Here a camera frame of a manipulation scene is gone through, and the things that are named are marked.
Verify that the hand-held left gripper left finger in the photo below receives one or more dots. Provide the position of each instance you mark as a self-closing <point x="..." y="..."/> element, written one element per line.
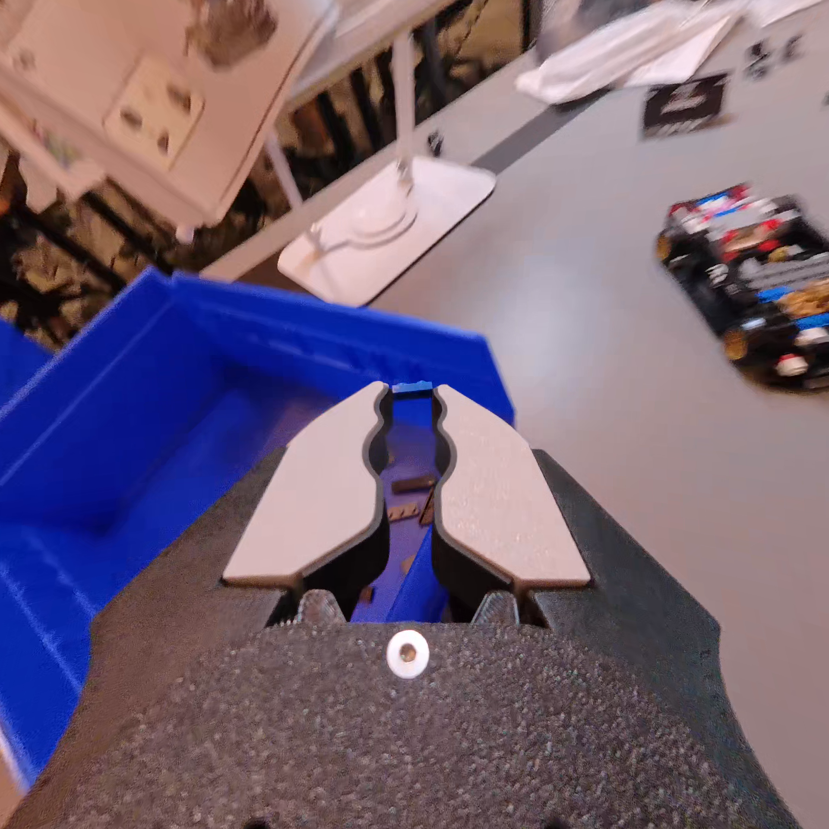
<point x="311" y="511"/>

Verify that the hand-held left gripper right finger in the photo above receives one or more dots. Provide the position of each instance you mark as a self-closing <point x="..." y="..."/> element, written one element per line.
<point x="511" y="518"/>

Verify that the pile of dark lego pieces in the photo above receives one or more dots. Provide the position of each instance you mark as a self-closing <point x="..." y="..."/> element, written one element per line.
<point x="411" y="482"/>

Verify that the small blue lego piece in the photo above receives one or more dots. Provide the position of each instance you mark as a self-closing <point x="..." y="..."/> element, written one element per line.
<point x="411" y="387"/>

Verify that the black lego car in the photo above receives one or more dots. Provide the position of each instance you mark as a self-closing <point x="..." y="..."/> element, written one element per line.
<point x="745" y="278"/>

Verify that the lego instruction booklet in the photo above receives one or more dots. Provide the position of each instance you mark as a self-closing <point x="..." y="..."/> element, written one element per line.
<point x="97" y="65"/>

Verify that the small black lego figure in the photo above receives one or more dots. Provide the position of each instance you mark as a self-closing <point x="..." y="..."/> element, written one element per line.
<point x="435" y="142"/>

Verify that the black printed lego panel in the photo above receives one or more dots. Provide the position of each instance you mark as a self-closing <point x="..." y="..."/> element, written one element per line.
<point x="683" y="107"/>

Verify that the black lego piece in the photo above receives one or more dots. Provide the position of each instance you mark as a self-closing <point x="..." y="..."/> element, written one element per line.
<point x="758" y="58"/>
<point x="793" y="46"/>

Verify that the white booklet stand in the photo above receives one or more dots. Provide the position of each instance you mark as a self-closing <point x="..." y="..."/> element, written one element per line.
<point x="440" y="194"/>

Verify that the white paper bag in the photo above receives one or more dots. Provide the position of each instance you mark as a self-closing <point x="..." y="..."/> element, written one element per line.
<point x="615" y="58"/>

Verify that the white printed sheet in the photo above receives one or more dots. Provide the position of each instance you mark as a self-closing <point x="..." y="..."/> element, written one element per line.
<point x="783" y="10"/>

